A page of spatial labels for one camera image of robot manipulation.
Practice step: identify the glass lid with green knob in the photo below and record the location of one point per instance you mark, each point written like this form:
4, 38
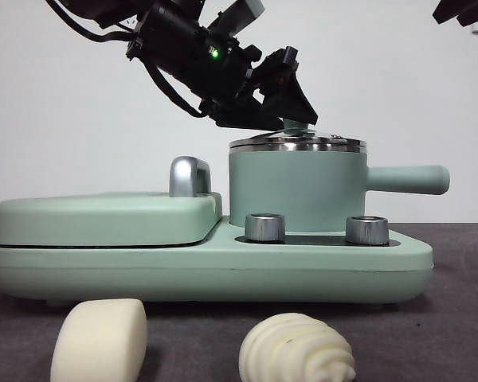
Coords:
298, 128

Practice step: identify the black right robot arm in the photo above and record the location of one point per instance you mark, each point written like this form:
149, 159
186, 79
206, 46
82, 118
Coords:
450, 8

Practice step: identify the chrome control knob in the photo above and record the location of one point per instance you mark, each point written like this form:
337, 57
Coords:
265, 228
367, 231

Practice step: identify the mint green breakfast machine base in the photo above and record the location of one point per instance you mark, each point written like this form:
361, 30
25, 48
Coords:
223, 274

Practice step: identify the mint green griddle cover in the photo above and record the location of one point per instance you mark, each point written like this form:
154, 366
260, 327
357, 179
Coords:
103, 219

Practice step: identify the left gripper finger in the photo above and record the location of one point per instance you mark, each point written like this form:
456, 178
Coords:
247, 118
288, 93

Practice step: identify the black control panel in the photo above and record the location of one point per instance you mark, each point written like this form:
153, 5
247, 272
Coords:
314, 240

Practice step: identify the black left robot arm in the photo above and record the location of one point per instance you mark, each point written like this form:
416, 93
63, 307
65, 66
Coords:
179, 44

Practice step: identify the smooth white steamed bun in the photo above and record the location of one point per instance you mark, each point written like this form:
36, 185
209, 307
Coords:
99, 342

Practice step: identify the spiral white steamed bun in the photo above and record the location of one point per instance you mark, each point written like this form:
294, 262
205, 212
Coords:
295, 350

